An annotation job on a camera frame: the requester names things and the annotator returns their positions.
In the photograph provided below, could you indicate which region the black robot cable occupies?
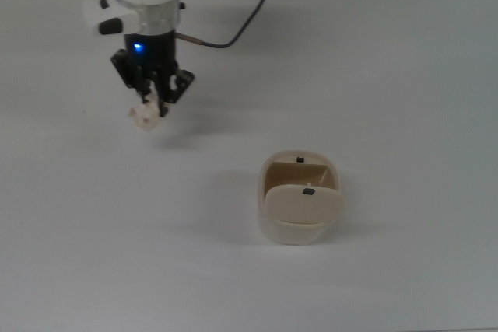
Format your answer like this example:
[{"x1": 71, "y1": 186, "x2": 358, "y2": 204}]
[{"x1": 176, "y1": 0, "x2": 274, "y2": 49}]

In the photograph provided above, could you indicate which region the white paper trash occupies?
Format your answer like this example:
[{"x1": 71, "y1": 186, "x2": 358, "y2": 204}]
[{"x1": 128, "y1": 90, "x2": 162, "y2": 131}]

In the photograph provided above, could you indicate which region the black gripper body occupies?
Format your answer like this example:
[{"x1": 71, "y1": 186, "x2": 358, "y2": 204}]
[{"x1": 123, "y1": 30, "x2": 179, "y2": 76}]

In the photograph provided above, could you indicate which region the small white bin with lid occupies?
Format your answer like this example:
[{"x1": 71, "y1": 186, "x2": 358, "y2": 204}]
[{"x1": 256, "y1": 149, "x2": 347, "y2": 247}]

